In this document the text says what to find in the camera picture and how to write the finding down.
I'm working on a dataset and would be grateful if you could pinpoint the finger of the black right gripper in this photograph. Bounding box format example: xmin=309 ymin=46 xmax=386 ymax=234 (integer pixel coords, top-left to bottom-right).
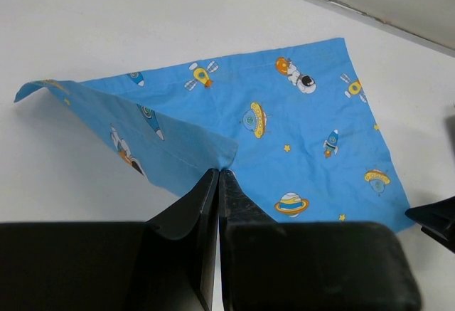
xmin=405 ymin=196 xmax=455 ymax=253

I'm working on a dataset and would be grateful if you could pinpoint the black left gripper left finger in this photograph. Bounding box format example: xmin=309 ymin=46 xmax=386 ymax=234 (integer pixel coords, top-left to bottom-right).
xmin=1 ymin=169 xmax=218 ymax=310

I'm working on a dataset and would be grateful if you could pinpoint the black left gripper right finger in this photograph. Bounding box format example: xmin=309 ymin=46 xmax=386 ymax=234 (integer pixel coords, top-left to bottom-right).
xmin=218 ymin=170 xmax=422 ymax=310

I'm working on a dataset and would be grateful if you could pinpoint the blue space print cloth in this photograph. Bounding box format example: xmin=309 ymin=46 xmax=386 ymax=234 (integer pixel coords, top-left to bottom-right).
xmin=15 ymin=38 xmax=413 ymax=232

